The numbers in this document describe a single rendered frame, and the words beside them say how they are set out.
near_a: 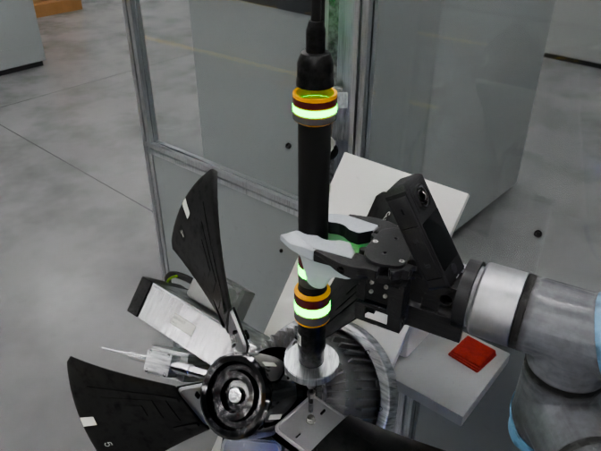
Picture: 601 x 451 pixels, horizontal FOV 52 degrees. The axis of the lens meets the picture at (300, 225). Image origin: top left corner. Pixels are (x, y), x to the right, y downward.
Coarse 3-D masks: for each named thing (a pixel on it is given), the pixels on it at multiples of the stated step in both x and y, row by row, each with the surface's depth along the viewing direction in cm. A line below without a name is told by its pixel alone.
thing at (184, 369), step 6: (102, 348) 117; (108, 348) 116; (126, 354) 114; (132, 354) 112; (138, 354) 112; (144, 354) 112; (138, 360) 112; (144, 360) 111; (174, 366) 107; (180, 366) 106; (186, 366) 106; (192, 366) 106; (174, 372) 107; (180, 372) 106; (186, 372) 105; (192, 372) 105; (198, 372) 104; (204, 372) 104
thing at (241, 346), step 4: (232, 312) 91; (232, 316) 91; (232, 320) 93; (236, 320) 91; (232, 324) 94; (236, 324) 91; (228, 328) 98; (232, 328) 95; (236, 328) 92; (240, 328) 90; (232, 332) 96; (240, 332) 90; (236, 336) 94; (240, 336) 90; (240, 340) 91; (244, 340) 89; (236, 344) 95; (240, 344) 92; (244, 344) 89; (236, 348) 97; (240, 348) 93; (244, 348) 90
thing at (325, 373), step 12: (288, 360) 78; (324, 360) 78; (336, 360) 78; (288, 372) 76; (300, 372) 76; (312, 372) 76; (324, 372) 76; (336, 372) 77; (300, 384) 76; (312, 384) 75
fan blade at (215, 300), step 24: (192, 192) 101; (216, 192) 94; (192, 216) 101; (216, 216) 94; (192, 240) 102; (216, 240) 93; (192, 264) 105; (216, 264) 94; (216, 288) 95; (216, 312) 99
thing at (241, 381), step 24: (216, 360) 87; (240, 360) 85; (264, 360) 86; (216, 384) 87; (240, 384) 85; (264, 384) 82; (288, 384) 86; (216, 408) 86; (240, 408) 84; (264, 408) 81; (288, 408) 86; (216, 432) 84; (240, 432) 82; (264, 432) 84
